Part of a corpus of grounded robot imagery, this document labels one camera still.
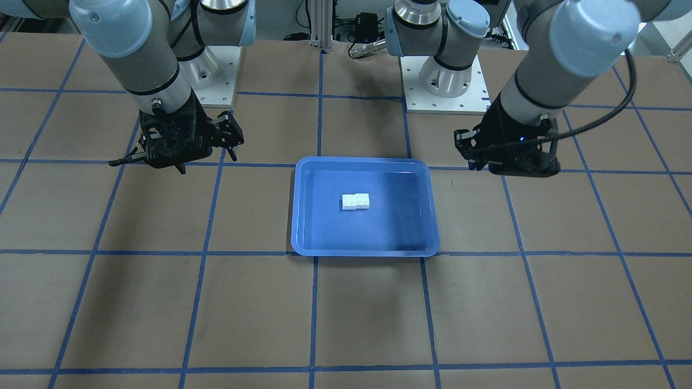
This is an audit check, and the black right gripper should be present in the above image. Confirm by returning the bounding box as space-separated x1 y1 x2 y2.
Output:
108 92 245 175

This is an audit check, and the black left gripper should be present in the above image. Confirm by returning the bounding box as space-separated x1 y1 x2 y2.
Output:
453 99 561 178

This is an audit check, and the white block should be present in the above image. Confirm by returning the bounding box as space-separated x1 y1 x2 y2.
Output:
353 193 370 210
341 194 360 210

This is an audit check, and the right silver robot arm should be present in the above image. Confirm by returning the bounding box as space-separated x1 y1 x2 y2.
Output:
2 1 256 174

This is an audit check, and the blue plastic tray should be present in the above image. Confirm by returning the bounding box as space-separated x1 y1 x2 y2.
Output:
291 157 441 258

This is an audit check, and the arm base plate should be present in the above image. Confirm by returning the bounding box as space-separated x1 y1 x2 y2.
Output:
179 46 242 109
400 56 491 115

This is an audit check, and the aluminium frame post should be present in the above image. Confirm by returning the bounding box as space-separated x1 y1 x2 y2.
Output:
305 1 335 52

